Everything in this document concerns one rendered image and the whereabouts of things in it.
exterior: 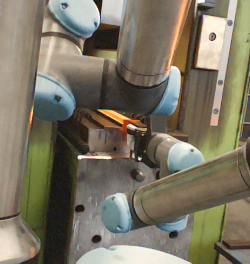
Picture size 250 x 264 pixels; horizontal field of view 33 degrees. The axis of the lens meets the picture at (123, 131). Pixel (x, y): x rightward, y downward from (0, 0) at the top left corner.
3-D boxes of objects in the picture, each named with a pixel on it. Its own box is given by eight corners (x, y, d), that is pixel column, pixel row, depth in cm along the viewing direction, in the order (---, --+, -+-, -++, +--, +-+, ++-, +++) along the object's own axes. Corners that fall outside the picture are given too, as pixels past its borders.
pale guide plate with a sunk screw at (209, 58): (219, 70, 140) (227, 18, 137) (195, 67, 137) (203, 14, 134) (216, 70, 142) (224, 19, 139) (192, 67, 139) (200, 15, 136)
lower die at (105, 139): (150, 154, 124) (155, 126, 123) (86, 151, 118) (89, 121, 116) (110, 128, 163) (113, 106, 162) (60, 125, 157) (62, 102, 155)
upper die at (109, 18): (167, 33, 119) (172, -2, 117) (99, 23, 112) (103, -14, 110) (121, 36, 158) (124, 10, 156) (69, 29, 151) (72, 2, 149)
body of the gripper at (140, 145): (127, 156, 110) (143, 168, 99) (130, 124, 109) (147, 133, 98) (153, 157, 113) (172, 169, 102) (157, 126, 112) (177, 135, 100)
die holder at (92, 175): (182, 299, 131) (203, 161, 124) (62, 309, 118) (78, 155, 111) (125, 226, 183) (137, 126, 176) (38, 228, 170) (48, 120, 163)
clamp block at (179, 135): (187, 155, 128) (190, 135, 127) (162, 154, 125) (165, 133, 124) (170, 147, 139) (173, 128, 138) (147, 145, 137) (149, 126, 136)
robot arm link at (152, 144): (155, 136, 94) (187, 138, 97) (147, 132, 98) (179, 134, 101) (151, 168, 95) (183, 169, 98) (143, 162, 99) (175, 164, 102)
